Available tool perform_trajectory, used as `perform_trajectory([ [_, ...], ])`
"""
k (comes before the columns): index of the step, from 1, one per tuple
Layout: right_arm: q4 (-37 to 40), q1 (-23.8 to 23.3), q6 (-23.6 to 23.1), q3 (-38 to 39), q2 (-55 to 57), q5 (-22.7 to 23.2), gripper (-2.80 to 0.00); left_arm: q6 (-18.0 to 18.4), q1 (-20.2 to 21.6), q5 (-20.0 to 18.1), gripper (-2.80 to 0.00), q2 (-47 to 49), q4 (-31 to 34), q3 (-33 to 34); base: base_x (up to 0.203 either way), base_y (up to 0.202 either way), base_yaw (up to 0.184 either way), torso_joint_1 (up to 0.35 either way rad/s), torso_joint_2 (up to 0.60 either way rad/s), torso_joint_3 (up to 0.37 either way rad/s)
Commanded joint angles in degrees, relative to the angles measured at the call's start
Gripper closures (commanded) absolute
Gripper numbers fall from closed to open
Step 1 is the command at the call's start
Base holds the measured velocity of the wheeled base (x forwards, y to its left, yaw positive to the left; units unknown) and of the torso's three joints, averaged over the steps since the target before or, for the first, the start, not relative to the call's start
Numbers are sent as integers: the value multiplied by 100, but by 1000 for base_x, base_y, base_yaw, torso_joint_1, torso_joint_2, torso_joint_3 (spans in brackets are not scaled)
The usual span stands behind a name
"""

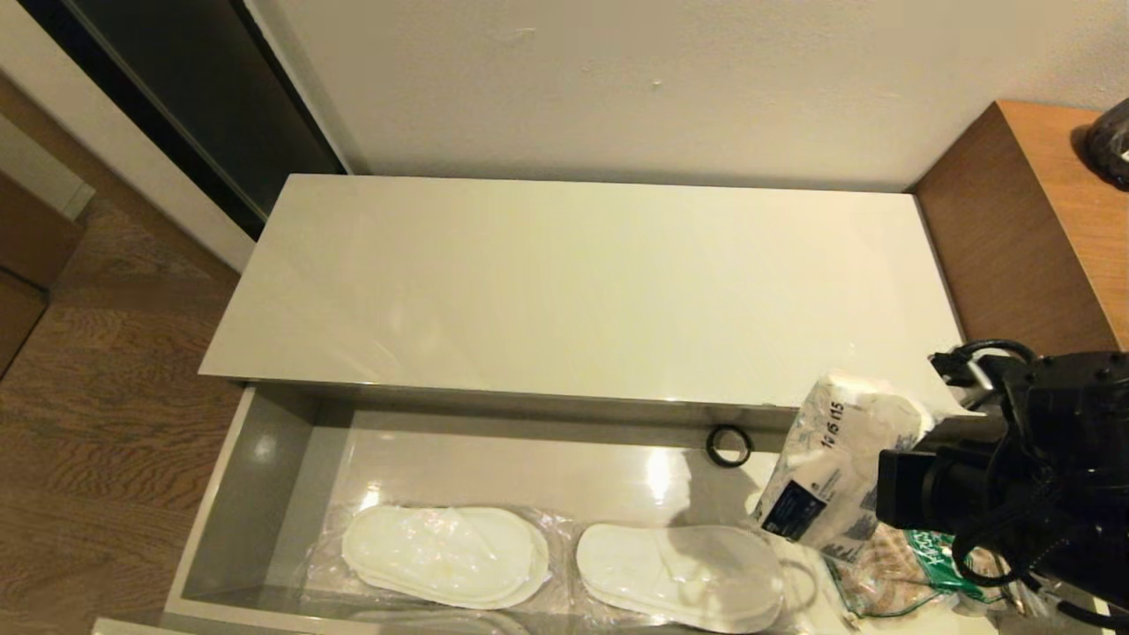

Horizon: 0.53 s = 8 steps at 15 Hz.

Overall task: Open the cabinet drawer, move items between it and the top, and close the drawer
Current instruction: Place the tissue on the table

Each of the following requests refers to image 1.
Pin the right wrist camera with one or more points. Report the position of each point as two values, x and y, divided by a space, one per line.
975 375

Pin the floral tissue pack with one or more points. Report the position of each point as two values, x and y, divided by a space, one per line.
829 467

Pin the dark sliding door panel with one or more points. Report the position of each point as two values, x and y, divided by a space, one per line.
203 97

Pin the brown wooden side cabinet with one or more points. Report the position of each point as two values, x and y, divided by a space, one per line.
1014 265

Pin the dark round object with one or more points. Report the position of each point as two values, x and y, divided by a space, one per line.
1113 145

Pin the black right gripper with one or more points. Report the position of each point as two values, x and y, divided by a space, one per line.
926 485

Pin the green snack bag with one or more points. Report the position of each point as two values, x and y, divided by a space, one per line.
882 573

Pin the glossy white drawer cabinet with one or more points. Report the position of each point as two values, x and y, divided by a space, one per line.
617 291

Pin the black tape roll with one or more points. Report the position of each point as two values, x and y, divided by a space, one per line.
711 445

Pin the white slippers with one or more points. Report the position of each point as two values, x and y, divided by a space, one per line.
679 573
445 556

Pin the brown wooden furniture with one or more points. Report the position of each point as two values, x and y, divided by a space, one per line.
26 256

